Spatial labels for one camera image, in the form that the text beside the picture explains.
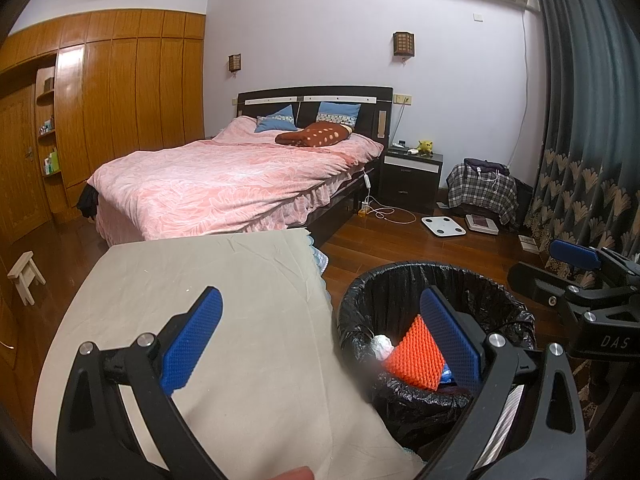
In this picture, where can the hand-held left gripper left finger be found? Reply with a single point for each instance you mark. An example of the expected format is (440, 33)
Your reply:
(192, 345)

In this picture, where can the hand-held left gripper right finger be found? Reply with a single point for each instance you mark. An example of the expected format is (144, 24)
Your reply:
(452, 340)

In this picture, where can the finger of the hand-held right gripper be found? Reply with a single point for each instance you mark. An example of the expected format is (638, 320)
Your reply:
(540, 282)
(575, 255)

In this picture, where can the grey cloth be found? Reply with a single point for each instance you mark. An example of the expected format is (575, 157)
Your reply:
(446, 375)

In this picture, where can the orange foam net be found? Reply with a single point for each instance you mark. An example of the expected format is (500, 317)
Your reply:
(415, 355)

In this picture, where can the white tissue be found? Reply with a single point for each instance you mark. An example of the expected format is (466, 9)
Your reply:
(382, 346)

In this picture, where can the bin with black bag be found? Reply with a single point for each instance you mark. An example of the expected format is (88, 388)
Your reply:
(360, 300)

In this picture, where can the person's left hand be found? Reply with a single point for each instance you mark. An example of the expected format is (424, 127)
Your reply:
(292, 474)

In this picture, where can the white booklet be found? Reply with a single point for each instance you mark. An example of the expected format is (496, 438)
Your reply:
(528, 243)

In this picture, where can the table with beige cloth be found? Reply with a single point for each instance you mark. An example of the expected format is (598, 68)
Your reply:
(260, 320)

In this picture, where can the black bag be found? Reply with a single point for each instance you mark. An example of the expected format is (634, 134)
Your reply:
(525, 202)

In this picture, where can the white scale with brown centre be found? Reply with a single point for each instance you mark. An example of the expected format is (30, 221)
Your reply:
(481, 224)

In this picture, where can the plaid bag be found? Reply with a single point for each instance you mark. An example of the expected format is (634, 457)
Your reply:
(480, 192)

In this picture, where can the white bathroom scale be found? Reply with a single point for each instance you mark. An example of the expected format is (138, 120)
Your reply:
(444, 226)

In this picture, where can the patterned dark curtain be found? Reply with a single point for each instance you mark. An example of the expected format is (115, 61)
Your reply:
(580, 135)

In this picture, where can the blue quilted pad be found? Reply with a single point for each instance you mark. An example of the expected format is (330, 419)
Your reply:
(320, 260)

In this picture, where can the yellow power strip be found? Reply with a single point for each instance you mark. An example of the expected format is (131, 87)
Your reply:
(365, 208)

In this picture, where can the dark nightstand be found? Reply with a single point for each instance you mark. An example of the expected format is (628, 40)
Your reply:
(410, 185)

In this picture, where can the pink blanket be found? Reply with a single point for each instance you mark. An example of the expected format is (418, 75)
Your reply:
(215, 180)

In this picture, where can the black cloth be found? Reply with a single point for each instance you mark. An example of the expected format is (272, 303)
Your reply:
(86, 202)

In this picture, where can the yellow plush toy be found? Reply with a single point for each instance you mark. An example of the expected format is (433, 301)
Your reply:
(424, 147)

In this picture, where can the small wooden stool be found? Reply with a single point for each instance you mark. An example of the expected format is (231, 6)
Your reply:
(25, 275)

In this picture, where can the green bottle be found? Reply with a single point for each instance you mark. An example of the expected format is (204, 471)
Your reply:
(54, 161)

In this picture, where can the blue pillow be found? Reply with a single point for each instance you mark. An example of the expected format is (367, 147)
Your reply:
(275, 121)
(339, 112)

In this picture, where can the brown dotted pillow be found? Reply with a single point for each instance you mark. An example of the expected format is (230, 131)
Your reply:
(315, 136)

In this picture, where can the dark wooden bed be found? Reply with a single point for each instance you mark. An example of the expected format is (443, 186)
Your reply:
(375, 105)

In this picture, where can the wooden wardrobe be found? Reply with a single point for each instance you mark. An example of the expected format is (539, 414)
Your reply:
(135, 90)

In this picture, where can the wall socket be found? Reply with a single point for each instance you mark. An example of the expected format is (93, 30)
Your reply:
(403, 99)

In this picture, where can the large wall lamp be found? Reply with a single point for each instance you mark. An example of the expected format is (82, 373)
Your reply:
(403, 44)

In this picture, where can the small wall lamp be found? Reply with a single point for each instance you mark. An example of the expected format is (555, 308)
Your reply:
(235, 62)

